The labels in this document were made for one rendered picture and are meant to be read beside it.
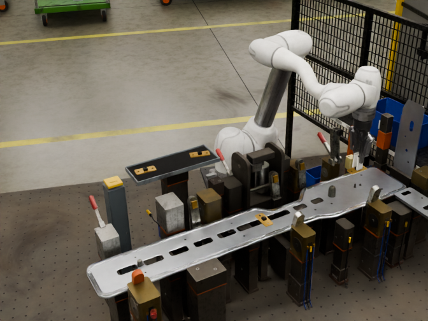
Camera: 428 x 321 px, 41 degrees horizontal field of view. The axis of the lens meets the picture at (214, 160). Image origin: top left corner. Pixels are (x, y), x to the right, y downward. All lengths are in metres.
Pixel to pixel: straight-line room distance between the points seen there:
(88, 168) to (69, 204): 1.68
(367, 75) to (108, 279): 1.21
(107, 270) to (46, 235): 0.78
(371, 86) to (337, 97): 0.17
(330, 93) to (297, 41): 0.61
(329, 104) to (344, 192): 0.50
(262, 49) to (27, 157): 2.85
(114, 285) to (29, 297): 0.58
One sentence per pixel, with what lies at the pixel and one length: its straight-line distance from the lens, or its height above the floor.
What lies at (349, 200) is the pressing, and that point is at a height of 1.00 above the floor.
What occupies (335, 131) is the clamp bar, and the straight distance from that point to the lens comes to 2.52.
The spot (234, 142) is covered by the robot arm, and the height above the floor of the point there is 0.96.
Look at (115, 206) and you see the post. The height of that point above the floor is 1.07.
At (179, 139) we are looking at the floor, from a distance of 4.97.
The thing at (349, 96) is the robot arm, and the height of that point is 1.49.
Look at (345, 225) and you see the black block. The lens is 2.32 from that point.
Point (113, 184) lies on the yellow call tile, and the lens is 2.26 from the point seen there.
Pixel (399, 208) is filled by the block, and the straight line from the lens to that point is 2.48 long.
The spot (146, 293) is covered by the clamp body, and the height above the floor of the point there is 1.06.
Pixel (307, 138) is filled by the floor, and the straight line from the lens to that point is 5.00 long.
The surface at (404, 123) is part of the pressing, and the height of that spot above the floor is 1.22.
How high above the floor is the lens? 2.36
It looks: 31 degrees down
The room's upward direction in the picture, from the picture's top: 1 degrees counter-clockwise
